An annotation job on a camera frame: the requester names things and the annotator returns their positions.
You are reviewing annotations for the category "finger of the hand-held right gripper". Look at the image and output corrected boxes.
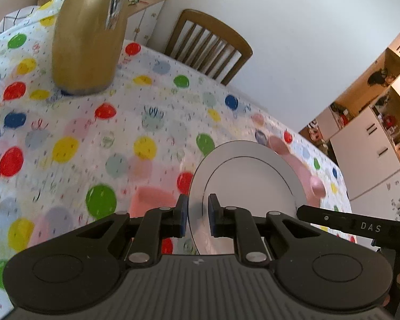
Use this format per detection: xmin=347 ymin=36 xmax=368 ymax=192
xmin=296 ymin=204 xmax=353 ymax=237

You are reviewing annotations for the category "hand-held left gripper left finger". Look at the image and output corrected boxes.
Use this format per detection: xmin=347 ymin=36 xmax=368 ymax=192
xmin=73 ymin=194 xmax=189 ymax=268

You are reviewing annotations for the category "white round plate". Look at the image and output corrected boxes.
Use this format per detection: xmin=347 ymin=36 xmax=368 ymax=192
xmin=189 ymin=141 xmax=302 ymax=256

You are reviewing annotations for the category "pink round bowl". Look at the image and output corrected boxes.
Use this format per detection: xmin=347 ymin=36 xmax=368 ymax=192
xmin=129 ymin=186 xmax=184 ymax=221

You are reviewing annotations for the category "white floor cabinet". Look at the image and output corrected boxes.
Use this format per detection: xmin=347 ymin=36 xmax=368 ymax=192
xmin=329 ymin=106 xmax=400 ymax=214

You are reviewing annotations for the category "pink mouse-shaped plate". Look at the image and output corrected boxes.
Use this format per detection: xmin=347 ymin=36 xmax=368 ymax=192
xmin=266 ymin=135 xmax=326 ymax=210

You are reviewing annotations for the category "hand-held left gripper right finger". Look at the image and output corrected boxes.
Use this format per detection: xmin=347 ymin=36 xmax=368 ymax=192
xmin=208 ymin=193 xmax=325 ymax=266

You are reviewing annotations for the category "gold ceramic vase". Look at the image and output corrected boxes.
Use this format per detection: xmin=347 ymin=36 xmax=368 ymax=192
xmin=51 ymin=0 xmax=131 ymax=96

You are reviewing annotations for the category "balloon print tablecloth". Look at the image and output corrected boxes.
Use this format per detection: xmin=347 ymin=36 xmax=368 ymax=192
xmin=0 ymin=0 xmax=354 ymax=320

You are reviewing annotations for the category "white sideboard with wooden top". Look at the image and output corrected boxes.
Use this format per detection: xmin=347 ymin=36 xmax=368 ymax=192
xmin=38 ymin=0 xmax=169 ymax=46

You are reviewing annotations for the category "wooden slatted chair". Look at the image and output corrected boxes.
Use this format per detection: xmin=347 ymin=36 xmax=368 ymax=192
xmin=164 ymin=9 xmax=253 ymax=86

